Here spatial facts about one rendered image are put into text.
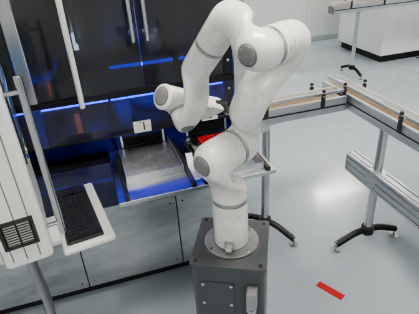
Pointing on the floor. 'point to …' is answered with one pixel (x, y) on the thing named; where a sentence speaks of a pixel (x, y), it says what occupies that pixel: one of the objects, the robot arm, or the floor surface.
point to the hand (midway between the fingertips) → (221, 110)
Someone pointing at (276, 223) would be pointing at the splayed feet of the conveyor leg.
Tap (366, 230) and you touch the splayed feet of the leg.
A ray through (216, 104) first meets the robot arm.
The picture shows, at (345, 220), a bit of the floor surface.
